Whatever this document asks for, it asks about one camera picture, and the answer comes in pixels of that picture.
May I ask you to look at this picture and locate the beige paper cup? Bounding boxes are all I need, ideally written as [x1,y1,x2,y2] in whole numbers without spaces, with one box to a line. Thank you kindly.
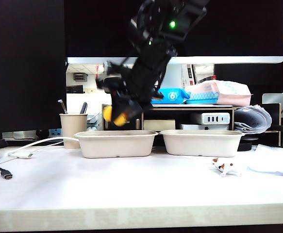
[59,113,88,149]

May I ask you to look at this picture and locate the beige paper box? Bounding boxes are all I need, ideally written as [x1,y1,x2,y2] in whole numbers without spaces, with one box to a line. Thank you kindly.
[73,130,158,159]
[160,130,245,157]

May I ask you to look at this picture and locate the black silver computer monitor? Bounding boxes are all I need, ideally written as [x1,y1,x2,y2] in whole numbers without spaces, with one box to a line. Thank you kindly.
[63,0,283,90]

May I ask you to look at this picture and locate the white multi-port charger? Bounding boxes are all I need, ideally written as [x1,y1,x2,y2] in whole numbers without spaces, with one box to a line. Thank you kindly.
[191,113,231,126]

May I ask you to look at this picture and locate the large yellow rubber duck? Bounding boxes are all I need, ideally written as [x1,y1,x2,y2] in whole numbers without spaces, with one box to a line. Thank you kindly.
[102,104,130,127]

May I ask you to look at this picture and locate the black round base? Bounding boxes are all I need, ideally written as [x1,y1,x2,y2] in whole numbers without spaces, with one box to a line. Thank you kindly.
[238,137,258,151]

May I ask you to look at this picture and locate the white paper sheets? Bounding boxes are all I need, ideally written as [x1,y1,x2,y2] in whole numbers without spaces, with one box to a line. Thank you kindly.
[245,143,283,177]

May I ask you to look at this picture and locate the white flat box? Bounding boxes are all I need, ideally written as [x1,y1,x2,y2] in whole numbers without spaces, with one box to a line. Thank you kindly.
[179,123,229,131]

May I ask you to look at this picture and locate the blue wet wipes pack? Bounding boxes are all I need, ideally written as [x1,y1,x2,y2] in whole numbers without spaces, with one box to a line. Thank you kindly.
[152,87,190,105]

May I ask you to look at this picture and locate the blue power strip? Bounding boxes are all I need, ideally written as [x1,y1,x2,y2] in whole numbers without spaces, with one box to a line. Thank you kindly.
[48,128,64,139]

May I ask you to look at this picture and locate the dark monitor silver base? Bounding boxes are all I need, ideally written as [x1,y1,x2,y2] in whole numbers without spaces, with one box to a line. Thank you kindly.
[0,0,67,146]

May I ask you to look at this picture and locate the white brown-spotted cat doll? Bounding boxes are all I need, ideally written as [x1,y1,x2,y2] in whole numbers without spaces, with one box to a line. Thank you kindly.
[212,157,243,177]

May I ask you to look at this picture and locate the beige small box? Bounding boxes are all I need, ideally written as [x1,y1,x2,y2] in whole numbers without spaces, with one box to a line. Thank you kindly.
[143,119,176,131]

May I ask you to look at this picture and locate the black HDMI cable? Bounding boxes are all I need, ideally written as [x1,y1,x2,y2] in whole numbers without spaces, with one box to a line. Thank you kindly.
[0,142,13,181]

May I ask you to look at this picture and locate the black wooden desk shelf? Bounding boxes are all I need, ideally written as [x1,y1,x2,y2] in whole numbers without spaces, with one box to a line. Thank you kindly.
[101,103,282,148]

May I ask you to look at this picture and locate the white USB cable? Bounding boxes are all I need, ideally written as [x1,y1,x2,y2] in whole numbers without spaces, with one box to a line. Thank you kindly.
[7,137,80,160]

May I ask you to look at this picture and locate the silver pen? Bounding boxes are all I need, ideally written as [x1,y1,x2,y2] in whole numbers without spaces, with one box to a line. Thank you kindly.
[57,99,68,115]

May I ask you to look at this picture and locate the pink tissue pack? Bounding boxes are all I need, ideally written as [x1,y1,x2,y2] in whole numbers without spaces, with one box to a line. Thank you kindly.
[184,80,253,106]

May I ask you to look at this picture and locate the white red cardboard box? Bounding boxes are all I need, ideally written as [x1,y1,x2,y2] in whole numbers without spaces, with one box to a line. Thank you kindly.
[181,63,216,87]

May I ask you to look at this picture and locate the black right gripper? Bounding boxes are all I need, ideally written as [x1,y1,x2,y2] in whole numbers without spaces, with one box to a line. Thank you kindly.
[111,46,178,119]

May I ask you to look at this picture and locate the black AOC monitor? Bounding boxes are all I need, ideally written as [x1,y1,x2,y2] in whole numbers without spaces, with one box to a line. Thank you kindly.
[213,16,283,105]

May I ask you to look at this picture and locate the grey folded paper stack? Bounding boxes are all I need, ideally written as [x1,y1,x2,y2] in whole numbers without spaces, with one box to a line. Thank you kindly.
[233,104,272,134]

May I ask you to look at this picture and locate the black round knob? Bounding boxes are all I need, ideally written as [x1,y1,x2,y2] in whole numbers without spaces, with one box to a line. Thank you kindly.
[35,129,49,139]

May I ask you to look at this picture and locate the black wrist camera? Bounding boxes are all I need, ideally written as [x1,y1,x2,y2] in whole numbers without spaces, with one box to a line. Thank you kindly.
[96,62,126,94]

